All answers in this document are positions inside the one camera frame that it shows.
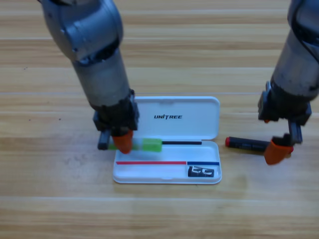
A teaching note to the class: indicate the black eraser white print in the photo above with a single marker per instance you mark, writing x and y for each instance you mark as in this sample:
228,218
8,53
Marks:
200,172

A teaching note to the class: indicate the red black marker pen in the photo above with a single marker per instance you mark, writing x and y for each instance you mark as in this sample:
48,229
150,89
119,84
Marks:
245,144

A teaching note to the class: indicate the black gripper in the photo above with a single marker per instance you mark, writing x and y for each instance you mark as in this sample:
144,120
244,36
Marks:
119,114
284,107

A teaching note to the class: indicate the white Unitree pencil case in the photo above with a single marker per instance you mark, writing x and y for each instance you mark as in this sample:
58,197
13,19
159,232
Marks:
174,129

